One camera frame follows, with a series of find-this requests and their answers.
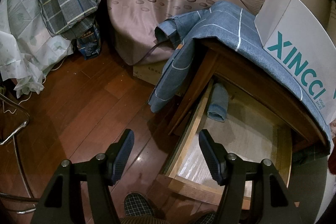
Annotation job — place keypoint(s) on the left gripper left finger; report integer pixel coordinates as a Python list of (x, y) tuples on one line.
[(117, 156)]

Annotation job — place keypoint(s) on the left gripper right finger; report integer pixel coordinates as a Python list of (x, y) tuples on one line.
[(215, 156)]

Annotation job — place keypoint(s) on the wooden drawer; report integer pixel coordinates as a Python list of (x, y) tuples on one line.
[(250, 131)]

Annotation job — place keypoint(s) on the light blue sock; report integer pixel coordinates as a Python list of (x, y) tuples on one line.
[(218, 103)]

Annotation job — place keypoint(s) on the checked slipper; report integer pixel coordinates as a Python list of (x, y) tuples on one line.
[(136, 205)]

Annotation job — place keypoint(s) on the cardboard box under curtain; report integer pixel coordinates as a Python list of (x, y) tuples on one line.
[(150, 73)]

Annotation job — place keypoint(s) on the green bed mattress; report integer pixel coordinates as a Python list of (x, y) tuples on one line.
[(312, 186)]

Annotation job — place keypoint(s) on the wooden nightstand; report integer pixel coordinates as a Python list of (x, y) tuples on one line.
[(219, 60)]

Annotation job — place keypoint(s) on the dark blue package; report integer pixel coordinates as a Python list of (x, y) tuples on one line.
[(89, 44)]

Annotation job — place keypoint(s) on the blue checked cloth cover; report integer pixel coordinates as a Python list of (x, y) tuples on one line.
[(230, 26)]

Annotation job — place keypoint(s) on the white floral sheet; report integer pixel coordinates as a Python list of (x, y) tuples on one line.
[(28, 51)]

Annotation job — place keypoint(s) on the white XINCCI shoe box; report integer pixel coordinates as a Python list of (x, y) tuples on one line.
[(293, 36)]

